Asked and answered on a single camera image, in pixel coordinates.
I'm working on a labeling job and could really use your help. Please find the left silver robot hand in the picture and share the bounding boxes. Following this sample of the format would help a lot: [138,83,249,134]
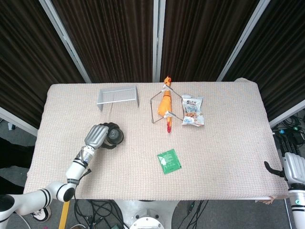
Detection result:
[84,122,120,151]

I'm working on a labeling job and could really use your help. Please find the black round object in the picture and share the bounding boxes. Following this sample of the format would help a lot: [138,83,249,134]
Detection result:
[105,123,125,146]

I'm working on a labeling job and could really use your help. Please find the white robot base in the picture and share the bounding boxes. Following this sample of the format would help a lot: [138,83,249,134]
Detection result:
[116,199,178,229]

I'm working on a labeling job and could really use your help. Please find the silver mesh metal shelf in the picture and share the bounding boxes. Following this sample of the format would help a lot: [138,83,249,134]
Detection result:
[96,86,140,112]

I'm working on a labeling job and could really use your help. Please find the orange rubber chicken toy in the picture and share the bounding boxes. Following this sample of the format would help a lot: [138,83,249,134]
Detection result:
[157,75,173,135]

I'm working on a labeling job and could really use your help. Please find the green foil sachet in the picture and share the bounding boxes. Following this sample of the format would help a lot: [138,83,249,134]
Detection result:
[156,148,183,176]

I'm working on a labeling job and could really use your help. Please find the black trouser leg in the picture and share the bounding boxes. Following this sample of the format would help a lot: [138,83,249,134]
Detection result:
[0,137,36,195]

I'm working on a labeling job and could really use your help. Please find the yellow floor tape strip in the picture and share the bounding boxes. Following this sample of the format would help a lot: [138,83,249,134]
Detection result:
[58,200,71,229]

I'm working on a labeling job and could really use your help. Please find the black and white sneaker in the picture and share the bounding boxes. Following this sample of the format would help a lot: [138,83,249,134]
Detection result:
[30,206,52,223]

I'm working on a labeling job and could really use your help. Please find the dark brown curtain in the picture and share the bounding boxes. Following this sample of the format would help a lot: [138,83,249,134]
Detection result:
[51,0,155,83]
[223,0,305,120]
[0,0,84,129]
[160,0,260,83]

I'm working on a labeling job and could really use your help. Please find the white snack bag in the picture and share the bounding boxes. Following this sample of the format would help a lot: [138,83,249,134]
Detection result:
[181,94,205,127]

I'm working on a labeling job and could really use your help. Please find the beige waffle tablecloth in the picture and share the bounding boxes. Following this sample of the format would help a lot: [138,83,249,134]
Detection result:
[23,77,290,201]

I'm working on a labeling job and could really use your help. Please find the tangled black floor cables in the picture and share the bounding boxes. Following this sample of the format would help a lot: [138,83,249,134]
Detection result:
[73,199,125,229]
[184,199,208,229]

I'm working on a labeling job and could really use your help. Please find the white partition post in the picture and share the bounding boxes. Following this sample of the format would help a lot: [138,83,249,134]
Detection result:
[0,106,39,138]
[269,99,305,127]
[39,0,92,84]
[216,0,273,82]
[152,0,166,83]

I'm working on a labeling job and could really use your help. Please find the black cables with green lights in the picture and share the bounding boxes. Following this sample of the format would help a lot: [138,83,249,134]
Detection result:
[271,114,305,155]

